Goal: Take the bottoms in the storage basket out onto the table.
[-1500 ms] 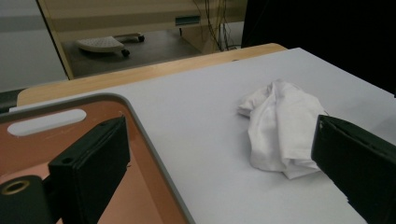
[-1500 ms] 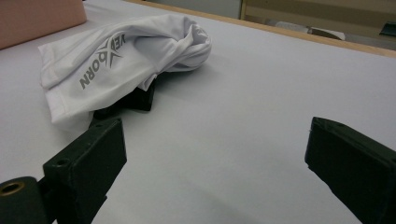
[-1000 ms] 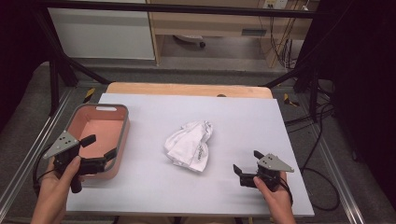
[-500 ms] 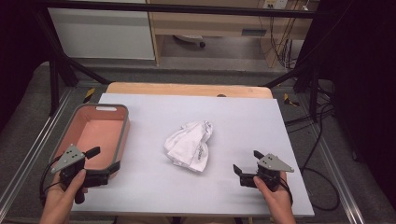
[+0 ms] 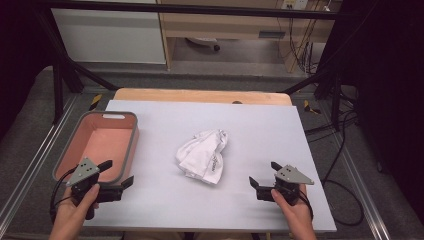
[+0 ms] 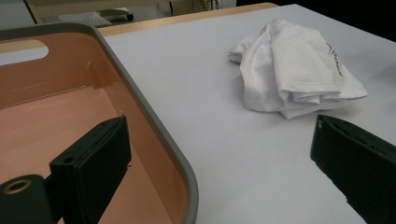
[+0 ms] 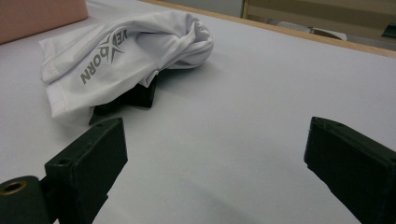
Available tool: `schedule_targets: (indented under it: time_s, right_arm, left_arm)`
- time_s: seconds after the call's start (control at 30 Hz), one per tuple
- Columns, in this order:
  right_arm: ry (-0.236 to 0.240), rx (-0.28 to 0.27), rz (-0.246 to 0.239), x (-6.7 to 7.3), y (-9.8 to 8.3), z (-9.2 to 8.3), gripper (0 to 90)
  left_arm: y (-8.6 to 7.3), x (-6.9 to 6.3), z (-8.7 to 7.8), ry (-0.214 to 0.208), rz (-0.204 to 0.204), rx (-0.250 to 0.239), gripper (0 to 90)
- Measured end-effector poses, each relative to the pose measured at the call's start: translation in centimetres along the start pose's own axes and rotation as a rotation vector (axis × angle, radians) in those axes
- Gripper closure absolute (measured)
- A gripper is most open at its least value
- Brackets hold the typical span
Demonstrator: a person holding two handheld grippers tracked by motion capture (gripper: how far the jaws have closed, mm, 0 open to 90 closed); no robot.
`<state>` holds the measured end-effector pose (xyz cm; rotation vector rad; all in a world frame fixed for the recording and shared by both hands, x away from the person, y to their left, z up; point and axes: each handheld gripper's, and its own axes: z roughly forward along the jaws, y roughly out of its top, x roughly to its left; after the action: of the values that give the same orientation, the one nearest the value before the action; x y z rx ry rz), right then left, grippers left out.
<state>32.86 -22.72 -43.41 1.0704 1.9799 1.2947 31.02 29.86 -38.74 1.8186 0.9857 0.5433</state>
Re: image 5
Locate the pink basket with grey rim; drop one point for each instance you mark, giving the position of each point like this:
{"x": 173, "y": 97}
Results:
{"x": 106, "y": 146}

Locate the white cabinet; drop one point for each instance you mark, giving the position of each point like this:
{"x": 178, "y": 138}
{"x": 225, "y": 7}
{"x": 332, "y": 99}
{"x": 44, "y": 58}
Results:
{"x": 110, "y": 36}

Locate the aluminium floor rail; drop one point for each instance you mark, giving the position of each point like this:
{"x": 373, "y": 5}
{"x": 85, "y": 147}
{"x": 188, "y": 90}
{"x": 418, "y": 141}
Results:
{"x": 36, "y": 156}
{"x": 361, "y": 186}

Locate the light wooden desk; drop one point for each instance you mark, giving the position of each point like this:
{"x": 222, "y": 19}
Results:
{"x": 230, "y": 25}

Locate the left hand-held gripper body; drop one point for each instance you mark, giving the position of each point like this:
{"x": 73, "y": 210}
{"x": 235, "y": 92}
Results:
{"x": 85, "y": 171}

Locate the white chair base with caster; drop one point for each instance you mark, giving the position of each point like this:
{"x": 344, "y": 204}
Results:
{"x": 205, "y": 42}

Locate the black metal stand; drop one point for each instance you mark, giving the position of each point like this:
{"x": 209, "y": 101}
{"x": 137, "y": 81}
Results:
{"x": 328, "y": 83}
{"x": 63, "y": 73}

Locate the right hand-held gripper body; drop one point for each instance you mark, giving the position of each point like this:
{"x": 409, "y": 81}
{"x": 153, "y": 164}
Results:
{"x": 292, "y": 176}

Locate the yellow and black tape piece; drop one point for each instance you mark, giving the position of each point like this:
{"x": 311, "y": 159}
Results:
{"x": 96, "y": 101}
{"x": 310, "y": 107}

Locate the person's left hand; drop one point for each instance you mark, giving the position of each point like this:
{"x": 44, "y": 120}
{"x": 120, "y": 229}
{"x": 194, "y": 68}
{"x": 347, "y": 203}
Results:
{"x": 71, "y": 215}

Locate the person's right hand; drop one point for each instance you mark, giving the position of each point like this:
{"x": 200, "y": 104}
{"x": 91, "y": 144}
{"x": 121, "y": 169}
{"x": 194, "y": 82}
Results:
{"x": 295, "y": 211}

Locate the white power strip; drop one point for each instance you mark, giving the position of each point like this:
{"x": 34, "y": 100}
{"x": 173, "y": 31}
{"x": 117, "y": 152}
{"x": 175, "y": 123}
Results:
{"x": 295, "y": 4}

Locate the black metal frame bar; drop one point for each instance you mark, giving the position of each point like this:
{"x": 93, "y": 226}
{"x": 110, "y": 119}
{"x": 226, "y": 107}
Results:
{"x": 200, "y": 9}

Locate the white cloth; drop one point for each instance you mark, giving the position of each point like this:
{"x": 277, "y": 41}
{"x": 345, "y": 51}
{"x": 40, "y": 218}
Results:
{"x": 201, "y": 156}

